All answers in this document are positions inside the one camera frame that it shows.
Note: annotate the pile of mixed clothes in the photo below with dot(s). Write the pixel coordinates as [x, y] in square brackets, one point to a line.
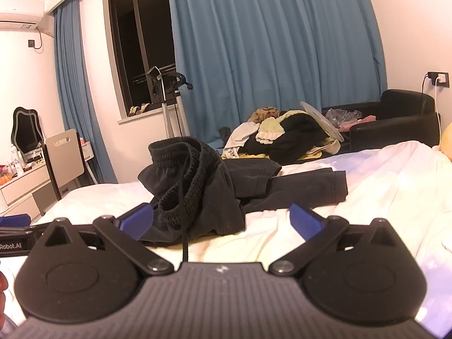
[293, 137]

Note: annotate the clear plastic lid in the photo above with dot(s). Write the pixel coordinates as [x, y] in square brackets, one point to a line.
[323, 122]

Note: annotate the brown patterned cloth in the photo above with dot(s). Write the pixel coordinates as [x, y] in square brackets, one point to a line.
[263, 113]

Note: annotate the black wall socket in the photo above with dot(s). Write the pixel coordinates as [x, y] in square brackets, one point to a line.
[31, 43]

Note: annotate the pale yellow-green garment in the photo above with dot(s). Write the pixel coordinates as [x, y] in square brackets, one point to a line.
[270, 127]

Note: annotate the pink cloth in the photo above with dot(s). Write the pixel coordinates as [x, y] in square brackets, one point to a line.
[363, 120]

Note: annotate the black sofa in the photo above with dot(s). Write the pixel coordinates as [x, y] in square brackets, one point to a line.
[399, 120]

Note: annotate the yellow pillow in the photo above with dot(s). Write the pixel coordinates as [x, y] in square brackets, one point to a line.
[447, 141]

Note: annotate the wall socket with chargers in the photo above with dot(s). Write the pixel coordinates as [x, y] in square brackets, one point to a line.
[439, 79]

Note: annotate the clear plastic bag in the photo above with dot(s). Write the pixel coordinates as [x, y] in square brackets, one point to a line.
[342, 117]

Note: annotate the white spray bottle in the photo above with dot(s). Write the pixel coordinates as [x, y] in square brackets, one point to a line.
[17, 162]

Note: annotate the white grey garment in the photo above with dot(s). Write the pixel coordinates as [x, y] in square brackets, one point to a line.
[240, 137]

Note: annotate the metal tripod stand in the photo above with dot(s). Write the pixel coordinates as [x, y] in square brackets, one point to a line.
[164, 113]

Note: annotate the white air conditioner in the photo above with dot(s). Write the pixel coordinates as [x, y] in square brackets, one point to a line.
[19, 10]

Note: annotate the dark framed window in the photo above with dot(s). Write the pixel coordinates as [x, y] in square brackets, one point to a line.
[141, 42]

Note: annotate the wavy black framed mirror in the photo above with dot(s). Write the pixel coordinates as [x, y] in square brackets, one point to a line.
[26, 130]

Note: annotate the wide blue curtain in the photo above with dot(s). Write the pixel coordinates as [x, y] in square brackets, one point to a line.
[265, 42]

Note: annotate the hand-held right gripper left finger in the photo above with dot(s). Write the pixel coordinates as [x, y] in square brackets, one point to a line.
[136, 220]

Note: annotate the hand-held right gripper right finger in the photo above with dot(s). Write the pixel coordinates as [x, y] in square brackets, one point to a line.
[305, 220]

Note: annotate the small beige cloth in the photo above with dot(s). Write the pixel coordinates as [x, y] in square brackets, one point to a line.
[139, 109]

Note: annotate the white dressing table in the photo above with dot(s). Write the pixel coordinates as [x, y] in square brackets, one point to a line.
[21, 187]

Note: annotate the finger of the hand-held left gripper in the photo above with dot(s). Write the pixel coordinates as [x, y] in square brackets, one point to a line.
[14, 220]

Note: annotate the narrow blue curtain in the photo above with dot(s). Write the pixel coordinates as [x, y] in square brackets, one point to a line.
[74, 95]

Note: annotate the beige chair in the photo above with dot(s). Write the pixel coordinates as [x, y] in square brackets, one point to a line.
[65, 159]

